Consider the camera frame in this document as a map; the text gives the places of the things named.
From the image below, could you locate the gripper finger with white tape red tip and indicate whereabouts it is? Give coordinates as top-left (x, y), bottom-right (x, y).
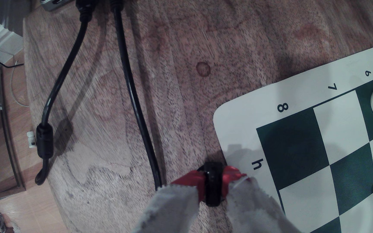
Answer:
top-left (222, 166), bottom-right (302, 233)
top-left (131, 170), bottom-right (205, 233)

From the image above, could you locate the small black chess piece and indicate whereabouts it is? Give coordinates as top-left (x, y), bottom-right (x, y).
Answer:
top-left (202, 162), bottom-right (224, 207)

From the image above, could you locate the green and white chess mat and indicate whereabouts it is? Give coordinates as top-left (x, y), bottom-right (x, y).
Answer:
top-left (213, 41), bottom-right (373, 233)

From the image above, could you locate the small white bottle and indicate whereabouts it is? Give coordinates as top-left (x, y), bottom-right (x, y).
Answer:
top-left (27, 131), bottom-right (37, 149)

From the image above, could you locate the grey shoe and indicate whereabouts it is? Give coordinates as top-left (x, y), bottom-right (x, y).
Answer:
top-left (0, 212), bottom-right (21, 233)

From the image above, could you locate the grey device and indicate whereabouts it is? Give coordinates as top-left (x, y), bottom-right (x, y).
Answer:
top-left (40, 0), bottom-right (74, 12)

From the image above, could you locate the plain black cable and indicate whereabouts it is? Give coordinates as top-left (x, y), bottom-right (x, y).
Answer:
top-left (109, 0), bottom-right (163, 191)

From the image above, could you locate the black cable with ferrite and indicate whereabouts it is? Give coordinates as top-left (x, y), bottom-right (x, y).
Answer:
top-left (35, 0), bottom-right (98, 186)

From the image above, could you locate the dark metal door frame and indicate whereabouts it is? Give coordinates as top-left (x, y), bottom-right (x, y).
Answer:
top-left (0, 63), bottom-right (26, 205)

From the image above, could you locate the thin white wire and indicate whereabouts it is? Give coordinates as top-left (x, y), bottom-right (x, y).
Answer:
top-left (11, 60), bottom-right (29, 107)

